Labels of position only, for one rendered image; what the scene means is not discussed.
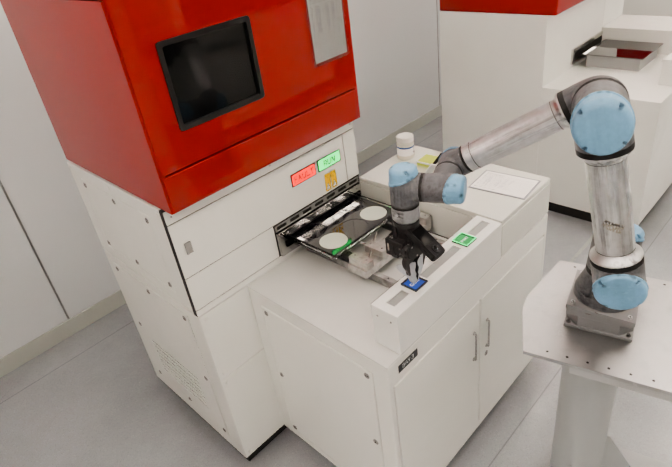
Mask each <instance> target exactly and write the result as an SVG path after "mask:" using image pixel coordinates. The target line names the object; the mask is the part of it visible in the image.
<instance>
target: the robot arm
mask: <svg viewBox="0 0 672 467"><path fill-rule="evenodd" d="M635 125H636V119H635V113H634V110H633V108H632V106H631V102H630V97H629V92H628V90H627V88H626V86H625V85H624V84H623V83H622V82H621V81H620V80H618V79H617V78H615V77H612V76H608V75H597V76H592V77H589V78H586V79H584V80H582V81H579V82H577V83H575V84H573V85H571V86H570V87H568V88H566V89H564V90H562V91H560V92H558V93H556V94H555V97H554V99H553V100H551V101H549V102H547V103H545V104H544V105H542V106H540V107H538V108H536V109H534V110H532V111H530V112H528V113H526V114H524V115H522V116H520V117H518V118H516V119H514V120H512V121H510V122H508V123H506V124H504V125H502V126H500V127H498V128H496V129H494V130H492V131H490V132H488V133H486V134H484V135H482V136H480V137H478V138H476V139H474V140H472V141H470V142H468V143H466V144H464V145H462V146H460V147H457V146H452V147H449V148H447V149H445V150H444V151H443V153H442V154H441V155H440V157H439V159H438V163H437V165H436V168H435V170H434V172H433V173H422V172H418V170H417V166H416V165H415V164H413V163H410V162H399V163H396V164H394V165H392V166H391V167H390V169H389V172H388V175H389V182H388V186H389V191H390V202H391V213H392V215H390V216H388V217H387V221H388V222H391V223H392V232H391V233H389V235H388V236H387V237H386V238H385V243H386V253H387V254H389V255H392V256H393V257H395V258H397V259H398V258H399V257H400V258H403V259H402V260H401V262H402V264H398V265H396V268H397V270H398V271H399V272H401V273H402V274H404V275H405V276H407V277H408V279H409V281H410V282H411V283H413V284H415V283H416V282H417V281H418V279H419V277H420V274H421V271H422V268H423V265H424V261H425V256H427V257H428V258H429V259H430V260H431V261H432V262H434V261H436V260H437V259H438V258H440V257H441V256H442V255H443V253H444V252H445V248H444V247H443V246H442V245H441V244H440V243H439V242H438V241H437V240H436V239H435V238H434V237H433V236H432V235H431V234H430V233H429V232H428V231H427V230H426V229H425V228H424V227H423V226H422V225H421V224H420V219H419V218H420V204H419V202H427V203H442V204H447V205H450V204H462V203H463V202H464V201H465V198H466V193H467V178H466V176H464V175H467V174H469V173H471V172H473V171H475V170H477V169H480V168H482V167H484V166H486V165H488V164H490V163H493V162H495V161H497V160H499V159H501V158H503V157H506V156H508V155H510V154H512V153H514V152H516V151H518V150H521V149H523V148H525V147H527V146H529V145H531V144H534V143H536V142H538V141H540V140H542V139H544V138H547V137H549V136H551V135H553V134H555V133H557V132H560V131H562V130H564V129H566V128H569V129H570V130H571V134H572V137H573V139H574V145H575V152H576V156H577V157H578V158H579V159H581V160H583V161H584V163H585V171H586V179H587V187H588V195H589V203H590V211H591V219H592V227H593V237H592V241H591V245H590V249H589V254H588V258H587V263H586V267H585V268H584V269H583V271H582V272H581V273H580V275H579V276H578V277H577V279H576V281H575V284H574V288H573V291H574V294H575V296H576V298H577V299H578V300H579V301H580V302H581V303H583V304H584V305H586V306H587V307H589V308H591V309H594V310H597V311H600V312H605V313H619V312H623V311H626V310H627V309H632V308H635V307H637V306H638V305H640V304H642V303H643V302H644V301H645V300H646V298H647V296H648V290H649V286H648V284H647V281H646V272H645V260H644V251H643V249H642V243H643V241H644V240H645V239H644V236H645V233H644V231H643V229H642V228H641V227H639V226H638V225H636V224H634V219H633V207H632V196H631V184H630V173H629V161H628V155H629V154H630V153H631V152H633V151H634V149H635V135H634V130H635ZM391 235H393V236H391ZM390 236H391V237H390ZM387 243H388V244H389V250H388V247H387Z"/></svg>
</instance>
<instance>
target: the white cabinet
mask: <svg viewBox="0 0 672 467"><path fill-rule="evenodd" d="M547 218H548V214H547V213H546V214H545V215H544V216H543V217H542V218H541V219H540V220H539V221H538V222H537V223H536V224H535V225H534V226H532V227H531V228H530V229H529V230H528V231H527V232H526V233H525V234H524V235H523V236H522V237H521V238H520V239H519V240H518V241H517V242H516V243H515V244H514V245H513V246H512V247H511V248H510V249H509V250H508V251H507V252H506V253H505V254H504V255H502V256H501V259H500V260H499V261H498V262H497V263H496V264H495V265H494V266H493V267H492V268H491V269H490V270H489V271H488V272H487V273H486V274H485V275H484V276H483V277H482V278H481V279H480V280H479V281H478V282H477V283H476V284H475V285H474V286H473V287H472V288H470V289H469V290H468V291H467V292H466V293H465V294H464V295H463V296H462V297H461V298H460V299H459V300H458V301H457V302H456V303H455V304H454V305H453V306H452V307H451V308H450V309H449V310H448V311H447V312H446V313H445V314H444V315H443V316H442V317H441V318H440V319H439V320H437V321H436V322H435V323H434V324H433V325H432V326H431V327H430V328H429V329H428V330H427V331H426V332H425V333H424V334H423V335H422V336H421V337H420V338H419V339H418V340H417V341H416V342H415V343H414V344H413V345H412V346H411V347H410V348H409V349H408V350H407V351H406V352H405V353H403V354H402V355H401V356H400V357H399V358H398V359H397V360H396V361H395V362H394V363H393V364H392V365H391V366H390V367H389V368H388V369H385V368H384V367H382V366H380V365H379V364H377V363H375V362H374V361H372V360H370V359H368V358H367V357H365V356H363V355H362V354H360V353H358V352H357V351H355V350H353V349H352V348H350V347H348V346H347V345H345V344H343V343H341V342H340V341H338V340H336V339H335V338H333V337H331V336H330V335H328V334H326V333H325V332H323V331H321V330H319V329H318V328H316V327H314V326H313V325H311V324H309V323H308V322H306V321H304V320H303V319H301V318H299V317H297V316H296V315H294V314H292V313H291V312H289V311H287V310H286V309H284V308H282V307H281V306H279V305H277V304H275V303H274V302H272V301H270V300H269V299H267V298H265V297H264V296H262V295H260V294H259V293H257V292H255V291H253V290H252V289H250V288H248V290H249V294H250V297H251V301H252V305H253V309H254V312H255V316H256V320H257V324H258V327H259V331H260V335H261V339H262V342H263V346H264V350H265V353H266V357H267V361H268V365H269V368H270V372H271V376H272V380H273V383H274V387H275V391H276V395H277V398H278V402H279V406H280V410H281V413H282V417H283V421H284V424H285V426H287V427H288V428H289V429H290V430H292V431H293V432H294V433H295V434H297V435H298V436H299V437H300V438H302V439H303V440H304V441H306V442H307V443H308V444H309V445H311V446H312V447H313V448H314V449H316V450H317V451H318V452H319V453H321V454H322V455H323V456H324V457H326V458H327V459H328V460H329V461H331V462H332V463H333V464H334V465H336V466H337V467H446V466H447V465H448V464H449V462H450V461H451V460H452V459H453V457H454V456H455V455H456V454H457V452H458V451H459V450H460V449H461V447H462V446H463V445H464V444H465V442H466V441H467V440H468V439H469V437H470V436H471V435H472V433H473V432H474V431H475V430H476V428H477V427H478V426H479V425H480V423H481V422H482V421H483V420H484V418H485V417H486V416H487V415H488V413H489V412H490V411H491V410H492V408H493V407H494V406H495V405H496V403H497V402H498V401H499V399H500V398H501V397H502V396H503V394H504V393H505V392H506V391H507V389H508V388H509V387H510V386H511V384H512V383H513V382H514V381H515V379H516V378H517V377H518V376H519V374H520V373H521V372H522V371H523V369H524V368H525V367H526V365H527V364H528V363H529V362H530V360H531V359H532V358H533V357H532V356H529V355H525V354H523V321H522V308H523V305H524V303H525V300H526V298H527V295H528V294H529V293H530V292H531V291H532V290H533V289H534V288H535V287H536V286H537V285H538V284H539V282H540V281H541V280H542V275H543V264H544V252H545V241H546V229H547Z"/></svg>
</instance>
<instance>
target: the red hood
mask: <svg viewBox="0 0 672 467"><path fill-rule="evenodd" d="M0 2H1V5H2V7H3V10H4V12H5V14H6V17H7V19H8V21H9V24H10V26H11V28H12V31H13V33H14V36H15V38H16V40H17V43H18V45H19V47H20V50H21V52H22V55H23V57H24V59H25V62H26V64H27V66H28V69H29V71H30V74H31V76H32V78H33V81H34V83H35V85H36V88H37V90H38V93H39V95H40V97H41V100H42V102H43V104H44V107H45V109H46V111H47V114H48V116H49V119H50V121H51V123H52V126H53V128H54V130H55V133H56V135H57V138H58V140H59V142H60V145H61V147H62V149H63V152H64V154H65V157H66V159H67V160H69V161H71V162H73V163H75V164H76V165H78V166H80V167H82V168H84V169H86V170H88V171H90V172H92V173H94V174H95V175H97V176H99V177H101V178H103V179H105V180H107V181H109V182H111V183H112V184H114V185H116V186H118V187H120V188H122V189H124V190H126V191H128V192H129V193H131V194H133V195H135V196H137V197H139V198H141V199H143V200H145V201H146V202H148V203H150V204H152V205H154V206H156V207H158V208H160V209H162V210H163V211H165V212H167V213H169V214H171V215H173V214H175V213H177V212H179V211H181V210H183V209H185V208H187V207H189V206H191V205H193V204H194V203H196V202H198V201H200V200H202V199H204V198H206V197H208V196H210V195H212V194H214V193H216V192H218V191H219V190H221V189H223V188H225V187H227V186H229V185H231V184H233V183H235V182H237V181H239V180H241V179H242V178H244V177H246V176H248V175H250V174H252V173H254V172H256V171H258V170H260V169H262V168H264V167H266V166H267V165H269V164H271V163H273V162H275V161H277V160H279V159H281V158H283V157H285V156H287V155H289V154H291V153H292V152H294V151H296V150H298V149H300V148H302V147H304V146H306V145H308V144H310V143H312V142H314V141H315V140H317V139H319V138H321V137H323V136H325V135H327V134H329V133H331V132H333V131H335V130H337V129H339V128H340V127H342V126H344V125H346V124H348V123H350V122H352V121H354V120H356V119H358V118H360V109H359V100H358V91H357V82H356V73H355V64H354V54H353V45H352V36H351V27H350V18H349V9H348V0H0Z"/></svg>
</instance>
